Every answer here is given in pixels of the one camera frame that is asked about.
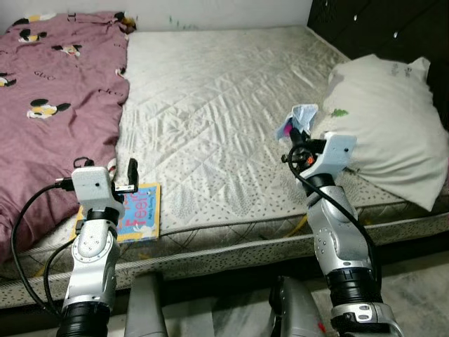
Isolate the small light blue cloth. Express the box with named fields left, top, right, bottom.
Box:
left=275, top=103, right=321, bottom=142

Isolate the colourful children's picture book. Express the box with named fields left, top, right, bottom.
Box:
left=74, top=182, right=163, bottom=245

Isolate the white pillow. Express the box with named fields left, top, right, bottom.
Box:
left=312, top=54, right=449, bottom=212

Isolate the purple Mickey Mouse blanket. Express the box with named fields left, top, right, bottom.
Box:
left=0, top=10, right=138, bottom=265

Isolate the quilted white mattress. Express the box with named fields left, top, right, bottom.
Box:
left=0, top=27, right=449, bottom=310

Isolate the grey left robot leg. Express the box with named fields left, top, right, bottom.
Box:
left=125, top=272, right=170, bottom=337

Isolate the grey robot leg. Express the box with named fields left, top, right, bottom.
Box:
left=270, top=275, right=328, bottom=337
left=125, top=272, right=170, bottom=337

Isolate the dark tufted headboard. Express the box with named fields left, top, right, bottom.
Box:
left=307, top=0, right=449, bottom=131

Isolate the grey right robot leg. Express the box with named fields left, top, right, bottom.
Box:
left=270, top=275, right=328, bottom=337

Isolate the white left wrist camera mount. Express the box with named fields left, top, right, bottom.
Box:
left=72, top=166, right=126, bottom=218

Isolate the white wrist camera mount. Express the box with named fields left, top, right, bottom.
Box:
left=72, top=166, right=126, bottom=218
left=319, top=131, right=358, bottom=177

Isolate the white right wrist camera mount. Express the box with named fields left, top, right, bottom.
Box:
left=319, top=131, right=358, bottom=177

